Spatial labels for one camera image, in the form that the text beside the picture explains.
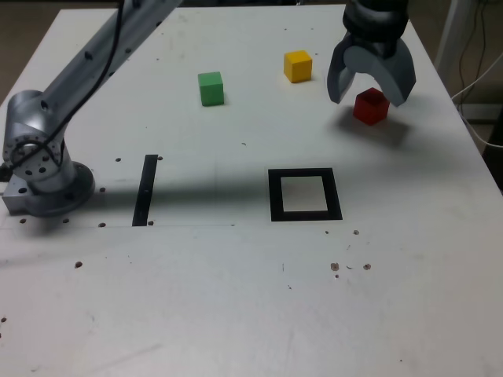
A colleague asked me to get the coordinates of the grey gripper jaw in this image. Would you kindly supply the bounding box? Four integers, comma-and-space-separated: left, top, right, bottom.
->
326, 35, 355, 104
343, 38, 417, 108

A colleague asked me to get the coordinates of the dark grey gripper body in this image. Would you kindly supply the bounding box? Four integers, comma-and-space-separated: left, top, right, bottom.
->
347, 34, 402, 60

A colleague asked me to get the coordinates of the yellow cube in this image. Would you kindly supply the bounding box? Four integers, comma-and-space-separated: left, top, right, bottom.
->
283, 49, 314, 84

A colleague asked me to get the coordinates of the red cube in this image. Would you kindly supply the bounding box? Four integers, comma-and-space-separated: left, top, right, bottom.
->
352, 87, 391, 126

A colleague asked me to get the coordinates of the green cube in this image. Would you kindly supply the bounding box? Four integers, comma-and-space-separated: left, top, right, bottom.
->
197, 71, 225, 107

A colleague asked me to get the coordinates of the black tape square outline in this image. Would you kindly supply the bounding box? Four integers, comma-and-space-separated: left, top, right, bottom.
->
267, 167, 343, 222

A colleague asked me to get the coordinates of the black tape strip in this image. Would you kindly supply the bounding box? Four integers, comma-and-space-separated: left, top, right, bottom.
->
131, 154, 159, 228

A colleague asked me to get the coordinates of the white cable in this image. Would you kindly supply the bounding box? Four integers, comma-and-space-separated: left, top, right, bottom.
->
450, 53, 503, 149

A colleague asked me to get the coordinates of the white frame leg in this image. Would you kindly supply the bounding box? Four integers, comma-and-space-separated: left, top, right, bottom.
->
434, 0, 472, 101

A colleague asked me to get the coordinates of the black hanging cable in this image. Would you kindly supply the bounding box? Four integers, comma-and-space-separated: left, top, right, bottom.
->
457, 0, 488, 90

